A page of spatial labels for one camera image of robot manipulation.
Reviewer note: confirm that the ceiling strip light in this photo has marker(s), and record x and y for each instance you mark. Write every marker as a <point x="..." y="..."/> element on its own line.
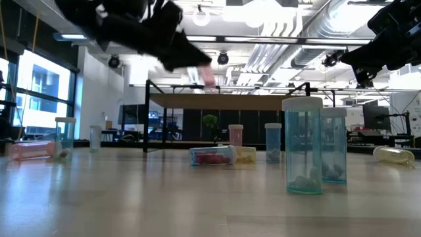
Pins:
<point x="72" y="37"/>

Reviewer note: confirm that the large pink pill bottle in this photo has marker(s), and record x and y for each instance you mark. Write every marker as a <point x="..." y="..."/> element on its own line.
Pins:
<point x="33" y="150"/>

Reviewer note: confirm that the blue bottle red pills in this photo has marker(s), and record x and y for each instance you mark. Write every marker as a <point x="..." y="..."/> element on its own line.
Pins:
<point x="210" y="157"/>

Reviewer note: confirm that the large window black frame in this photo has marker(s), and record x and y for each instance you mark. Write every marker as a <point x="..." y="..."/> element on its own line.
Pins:
<point x="42" y="108"/>

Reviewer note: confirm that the blue pill bottle white cap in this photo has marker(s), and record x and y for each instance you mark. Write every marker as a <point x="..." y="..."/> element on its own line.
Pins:
<point x="273" y="141"/>
<point x="336" y="145"/>

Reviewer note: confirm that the black ceiling spotlight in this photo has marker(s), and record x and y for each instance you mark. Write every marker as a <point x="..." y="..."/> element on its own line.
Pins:
<point x="113" y="61"/>
<point x="222" y="58"/>
<point x="332" y="59"/>

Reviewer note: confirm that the black computer monitor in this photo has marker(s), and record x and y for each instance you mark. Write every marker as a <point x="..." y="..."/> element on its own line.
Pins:
<point x="376" y="117"/>
<point x="131" y="113"/>

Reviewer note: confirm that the small cardboard box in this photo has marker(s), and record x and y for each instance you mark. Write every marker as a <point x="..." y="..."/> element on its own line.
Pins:
<point x="108" y="124"/>

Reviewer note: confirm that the black cabinet row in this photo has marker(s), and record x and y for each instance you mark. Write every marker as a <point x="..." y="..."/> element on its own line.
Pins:
<point x="256" y="126"/>

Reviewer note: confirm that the green bottle red white pills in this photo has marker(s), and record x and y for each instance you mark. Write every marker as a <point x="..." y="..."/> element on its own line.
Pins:
<point x="65" y="131"/>

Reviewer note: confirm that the large teal pill bottle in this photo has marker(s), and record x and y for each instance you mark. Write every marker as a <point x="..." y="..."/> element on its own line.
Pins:
<point x="302" y="145"/>

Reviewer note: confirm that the round pendant lamp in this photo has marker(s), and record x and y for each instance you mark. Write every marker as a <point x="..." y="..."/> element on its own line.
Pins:
<point x="201" y="16"/>

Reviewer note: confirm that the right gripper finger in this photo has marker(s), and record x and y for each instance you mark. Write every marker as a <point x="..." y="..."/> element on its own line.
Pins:
<point x="371" y="56"/>
<point x="365" y="76"/>

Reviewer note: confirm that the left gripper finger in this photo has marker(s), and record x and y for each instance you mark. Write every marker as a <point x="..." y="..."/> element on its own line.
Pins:
<point x="187" y="56"/>

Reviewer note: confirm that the black aluminium rail frame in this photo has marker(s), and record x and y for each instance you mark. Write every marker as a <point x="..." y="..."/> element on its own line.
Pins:
<point x="125" y="145"/>

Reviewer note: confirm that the wooden shelf black metal legs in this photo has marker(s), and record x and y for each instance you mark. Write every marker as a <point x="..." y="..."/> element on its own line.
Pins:
<point x="213" y="102"/>

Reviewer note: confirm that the small green potted plant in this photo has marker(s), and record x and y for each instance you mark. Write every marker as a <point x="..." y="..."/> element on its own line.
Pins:
<point x="210" y="122"/>

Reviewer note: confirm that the small clear bottle green pill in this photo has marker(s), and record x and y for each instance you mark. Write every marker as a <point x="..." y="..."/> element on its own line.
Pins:
<point x="95" y="138"/>

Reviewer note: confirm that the yellow pill bottle white cap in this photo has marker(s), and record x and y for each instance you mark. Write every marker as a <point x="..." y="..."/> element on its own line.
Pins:
<point x="393" y="155"/>
<point x="247" y="154"/>

